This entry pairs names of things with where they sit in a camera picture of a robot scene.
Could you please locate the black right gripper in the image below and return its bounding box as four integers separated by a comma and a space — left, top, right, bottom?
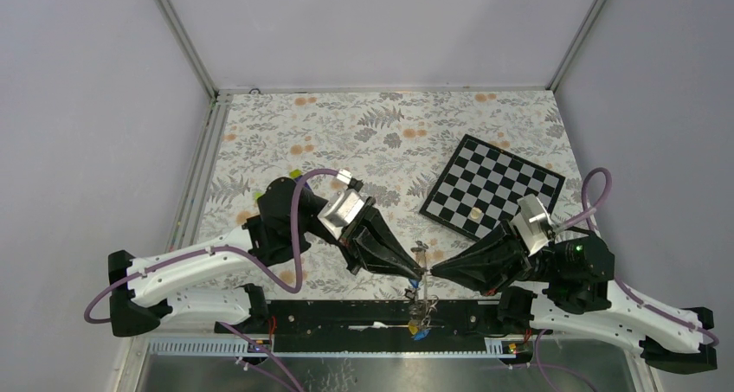
428, 216, 561, 295

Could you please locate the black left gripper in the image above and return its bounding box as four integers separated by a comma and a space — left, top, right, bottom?
303, 196, 425, 281

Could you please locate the blue key tag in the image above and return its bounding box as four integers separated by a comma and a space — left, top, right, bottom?
411, 327, 430, 341

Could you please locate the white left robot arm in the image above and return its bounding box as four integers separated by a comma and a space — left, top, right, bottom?
96, 169, 424, 337

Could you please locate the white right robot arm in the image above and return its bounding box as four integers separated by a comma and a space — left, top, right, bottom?
430, 196, 718, 375

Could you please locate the black white chessboard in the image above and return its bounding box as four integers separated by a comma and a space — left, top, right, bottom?
419, 134, 565, 241

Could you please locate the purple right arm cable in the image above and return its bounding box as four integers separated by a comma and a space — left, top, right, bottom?
550, 167, 715, 392

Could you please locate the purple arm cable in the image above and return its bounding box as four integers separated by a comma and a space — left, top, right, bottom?
82, 167, 357, 392
550, 167, 715, 392

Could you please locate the black front rail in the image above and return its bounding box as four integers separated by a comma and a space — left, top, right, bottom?
234, 299, 534, 334

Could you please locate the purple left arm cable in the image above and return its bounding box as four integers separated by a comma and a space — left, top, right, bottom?
82, 167, 357, 392

